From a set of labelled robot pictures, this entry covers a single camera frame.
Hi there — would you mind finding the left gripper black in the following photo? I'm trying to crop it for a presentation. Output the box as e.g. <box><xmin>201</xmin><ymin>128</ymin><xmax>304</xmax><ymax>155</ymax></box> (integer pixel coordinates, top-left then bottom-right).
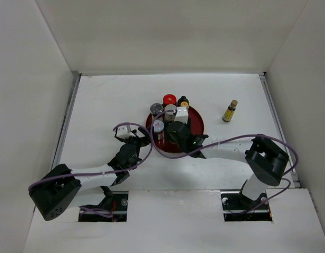
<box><xmin>120</xmin><ymin>125</ymin><xmax>155</xmax><ymax>155</ymax></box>

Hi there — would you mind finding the white lid spice jar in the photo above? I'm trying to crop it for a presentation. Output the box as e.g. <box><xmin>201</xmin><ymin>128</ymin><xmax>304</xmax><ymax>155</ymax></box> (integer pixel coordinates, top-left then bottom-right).
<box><xmin>153</xmin><ymin>120</ymin><xmax>164</xmax><ymax>141</ymax></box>

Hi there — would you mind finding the silver lid blue label jar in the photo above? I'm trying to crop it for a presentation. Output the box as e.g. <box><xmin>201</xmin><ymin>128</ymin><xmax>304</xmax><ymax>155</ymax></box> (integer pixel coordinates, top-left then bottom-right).
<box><xmin>164</xmin><ymin>104</ymin><xmax>177</xmax><ymax>122</ymax></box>

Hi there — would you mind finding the white bottle black cap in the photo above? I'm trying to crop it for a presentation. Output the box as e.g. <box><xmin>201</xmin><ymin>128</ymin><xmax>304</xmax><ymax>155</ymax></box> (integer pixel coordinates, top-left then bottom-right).
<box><xmin>178</xmin><ymin>96</ymin><xmax>189</xmax><ymax>104</ymax></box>

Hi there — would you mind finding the red lid sauce jar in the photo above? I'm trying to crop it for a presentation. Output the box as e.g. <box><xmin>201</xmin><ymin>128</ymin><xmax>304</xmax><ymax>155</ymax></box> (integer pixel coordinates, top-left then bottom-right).
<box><xmin>163</xmin><ymin>94</ymin><xmax>177</xmax><ymax>106</ymax></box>

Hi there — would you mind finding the small yellow label bottle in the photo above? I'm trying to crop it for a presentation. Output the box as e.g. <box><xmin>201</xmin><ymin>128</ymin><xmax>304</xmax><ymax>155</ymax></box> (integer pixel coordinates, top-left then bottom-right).
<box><xmin>222</xmin><ymin>100</ymin><xmax>238</xmax><ymax>122</ymax></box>

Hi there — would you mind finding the red sauce bottle green label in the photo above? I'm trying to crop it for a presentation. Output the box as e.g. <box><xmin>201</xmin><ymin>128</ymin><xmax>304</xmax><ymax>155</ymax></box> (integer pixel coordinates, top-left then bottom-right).
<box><xmin>179</xmin><ymin>101</ymin><xmax>190</xmax><ymax>110</ymax></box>

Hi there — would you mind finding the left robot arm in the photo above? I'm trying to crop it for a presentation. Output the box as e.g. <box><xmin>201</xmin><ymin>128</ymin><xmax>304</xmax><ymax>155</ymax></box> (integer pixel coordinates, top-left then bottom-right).
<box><xmin>28</xmin><ymin>125</ymin><xmax>151</xmax><ymax>221</ymax></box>

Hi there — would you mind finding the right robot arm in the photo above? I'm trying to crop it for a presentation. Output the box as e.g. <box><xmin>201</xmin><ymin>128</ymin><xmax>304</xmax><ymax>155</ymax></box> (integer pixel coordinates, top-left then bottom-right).
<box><xmin>166</xmin><ymin>121</ymin><xmax>289</xmax><ymax>209</ymax></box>

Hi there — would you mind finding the red round tray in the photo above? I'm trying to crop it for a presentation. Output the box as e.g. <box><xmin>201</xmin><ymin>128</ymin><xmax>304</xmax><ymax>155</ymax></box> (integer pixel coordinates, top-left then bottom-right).
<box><xmin>145</xmin><ymin>107</ymin><xmax>204</xmax><ymax>153</ymax></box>

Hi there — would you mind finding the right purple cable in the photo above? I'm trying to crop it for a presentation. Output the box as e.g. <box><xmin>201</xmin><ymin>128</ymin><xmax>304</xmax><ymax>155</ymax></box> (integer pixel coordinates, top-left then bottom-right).
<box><xmin>150</xmin><ymin>110</ymin><xmax>300</xmax><ymax>214</ymax></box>

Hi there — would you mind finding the purple cable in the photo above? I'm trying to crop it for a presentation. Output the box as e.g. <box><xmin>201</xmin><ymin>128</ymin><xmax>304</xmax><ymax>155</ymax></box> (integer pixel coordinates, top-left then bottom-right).
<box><xmin>28</xmin><ymin>122</ymin><xmax>154</xmax><ymax>219</ymax></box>
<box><xmin>150</xmin><ymin>110</ymin><xmax>300</xmax><ymax>214</ymax></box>

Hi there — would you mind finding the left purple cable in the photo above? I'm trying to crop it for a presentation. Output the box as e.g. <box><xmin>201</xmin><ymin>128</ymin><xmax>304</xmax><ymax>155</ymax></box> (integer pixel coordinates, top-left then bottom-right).
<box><xmin>28</xmin><ymin>122</ymin><xmax>154</xmax><ymax>219</ymax></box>

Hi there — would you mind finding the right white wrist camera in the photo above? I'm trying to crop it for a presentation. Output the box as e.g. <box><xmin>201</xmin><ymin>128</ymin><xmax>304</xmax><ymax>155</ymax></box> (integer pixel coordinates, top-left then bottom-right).
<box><xmin>174</xmin><ymin>106</ymin><xmax>189</xmax><ymax>124</ymax></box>

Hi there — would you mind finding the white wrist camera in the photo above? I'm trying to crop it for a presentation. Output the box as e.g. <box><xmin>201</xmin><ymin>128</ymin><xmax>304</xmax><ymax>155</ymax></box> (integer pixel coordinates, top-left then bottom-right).
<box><xmin>115</xmin><ymin>125</ymin><xmax>135</xmax><ymax>139</ymax></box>
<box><xmin>174</xmin><ymin>106</ymin><xmax>189</xmax><ymax>124</ymax></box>

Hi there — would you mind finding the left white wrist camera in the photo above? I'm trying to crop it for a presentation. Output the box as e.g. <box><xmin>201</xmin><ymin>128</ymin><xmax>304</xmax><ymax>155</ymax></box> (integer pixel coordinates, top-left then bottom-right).
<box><xmin>115</xmin><ymin>125</ymin><xmax>135</xmax><ymax>139</ymax></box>

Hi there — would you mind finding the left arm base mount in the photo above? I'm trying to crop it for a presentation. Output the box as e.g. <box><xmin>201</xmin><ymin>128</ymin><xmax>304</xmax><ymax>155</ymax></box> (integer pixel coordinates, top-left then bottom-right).
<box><xmin>78</xmin><ymin>187</ymin><xmax>129</xmax><ymax>222</ymax></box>

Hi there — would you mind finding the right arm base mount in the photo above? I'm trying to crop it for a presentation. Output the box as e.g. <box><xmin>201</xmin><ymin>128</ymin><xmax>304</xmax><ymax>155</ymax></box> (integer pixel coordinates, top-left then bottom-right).
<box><xmin>221</xmin><ymin>191</ymin><xmax>272</xmax><ymax>222</ymax></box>

